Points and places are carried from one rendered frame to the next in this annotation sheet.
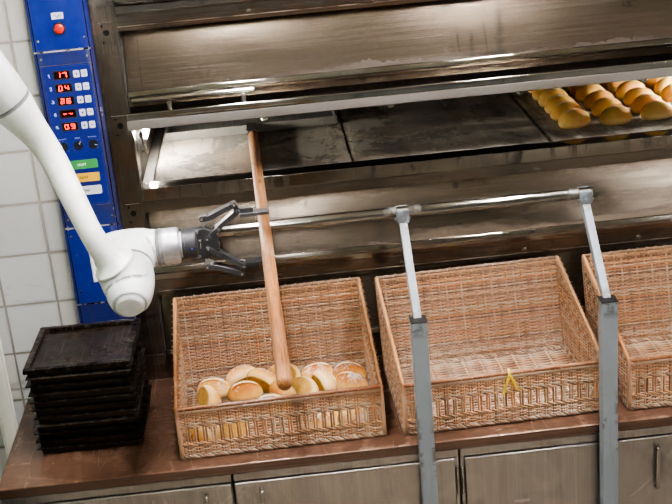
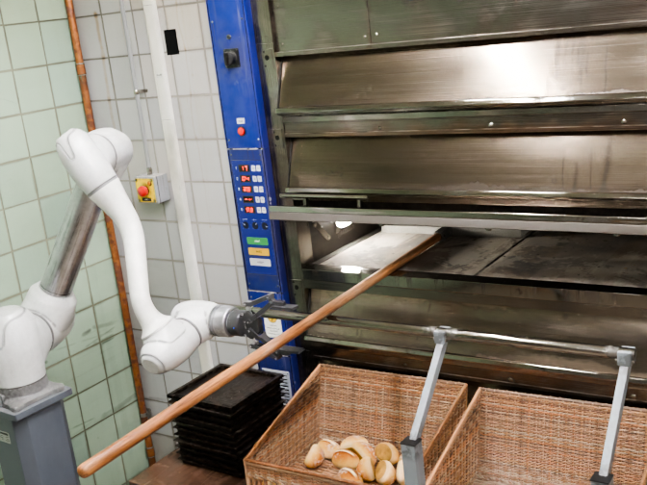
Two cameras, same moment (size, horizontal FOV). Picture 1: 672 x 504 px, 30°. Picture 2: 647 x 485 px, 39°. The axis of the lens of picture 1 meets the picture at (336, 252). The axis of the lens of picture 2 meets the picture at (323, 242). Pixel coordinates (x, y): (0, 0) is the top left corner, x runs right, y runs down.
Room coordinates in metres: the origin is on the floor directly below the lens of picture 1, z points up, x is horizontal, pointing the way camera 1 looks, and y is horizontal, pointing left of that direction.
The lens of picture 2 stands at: (1.11, -1.31, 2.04)
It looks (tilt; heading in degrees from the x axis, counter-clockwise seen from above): 15 degrees down; 37
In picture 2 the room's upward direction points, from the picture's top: 7 degrees counter-clockwise
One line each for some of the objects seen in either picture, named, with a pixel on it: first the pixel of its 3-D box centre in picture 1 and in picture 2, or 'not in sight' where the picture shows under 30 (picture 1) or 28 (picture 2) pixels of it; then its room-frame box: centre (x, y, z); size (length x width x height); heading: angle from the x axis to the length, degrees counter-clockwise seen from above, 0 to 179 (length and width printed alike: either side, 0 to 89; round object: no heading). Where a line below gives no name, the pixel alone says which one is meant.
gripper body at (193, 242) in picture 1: (200, 242); (247, 323); (2.87, 0.33, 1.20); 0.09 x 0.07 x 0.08; 93
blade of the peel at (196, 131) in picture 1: (250, 114); (467, 217); (4.07, 0.24, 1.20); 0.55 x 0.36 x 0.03; 94
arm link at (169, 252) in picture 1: (170, 245); (226, 321); (2.86, 0.40, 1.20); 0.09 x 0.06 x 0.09; 3
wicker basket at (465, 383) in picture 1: (485, 340); (544, 479); (3.18, -0.40, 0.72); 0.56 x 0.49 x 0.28; 94
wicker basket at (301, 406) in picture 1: (275, 363); (358, 442); (3.15, 0.20, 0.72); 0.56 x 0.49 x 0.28; 94
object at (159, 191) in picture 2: not in sight; (151, 188); (3.34, 1.13, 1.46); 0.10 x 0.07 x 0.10; 92
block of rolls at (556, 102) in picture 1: (611, 90); not in sight; (3.91, -0.93, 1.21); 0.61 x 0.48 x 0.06; 2
